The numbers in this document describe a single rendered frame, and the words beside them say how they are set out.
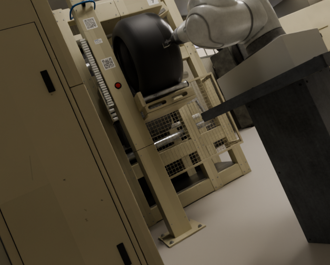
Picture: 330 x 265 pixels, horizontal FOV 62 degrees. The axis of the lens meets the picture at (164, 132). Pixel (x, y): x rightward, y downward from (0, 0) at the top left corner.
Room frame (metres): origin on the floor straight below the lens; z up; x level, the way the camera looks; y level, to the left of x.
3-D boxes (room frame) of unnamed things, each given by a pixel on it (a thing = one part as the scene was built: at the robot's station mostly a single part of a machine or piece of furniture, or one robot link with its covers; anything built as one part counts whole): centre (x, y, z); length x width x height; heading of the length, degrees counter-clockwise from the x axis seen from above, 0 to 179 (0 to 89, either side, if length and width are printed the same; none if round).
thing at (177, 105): (1.93, -0.06, 0.80); 0.37 x 0.36 x 0.02; 18
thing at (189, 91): (1.80, -0.11, 0.83); 0.36 x 0.09 x 0.06; 108
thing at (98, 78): (1.78, 0.24, 1.19); 0.05 x 0.04 x 0.48; 18
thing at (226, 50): (7.41, -2.44, 1.29); 1.32 x 1.19 x 2.58; 124
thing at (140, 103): (1.87, 0.10, 0.90); 0.40 x 0.03 x 0.10; 18
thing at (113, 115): (2.22, 0.26, 1.05); 0.20 x 0.15 x 0.30; 108
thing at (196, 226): (1.83, 0.17, 0.01); 0.27 x 0.27 x 0.02; 18
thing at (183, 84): (1.80, -0.11, 0.90); 0.35 x 0.05 x 0.05; 108
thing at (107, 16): (2.25, -0.09, 1.71); 0.61 x 0.25 x 0.15; 108
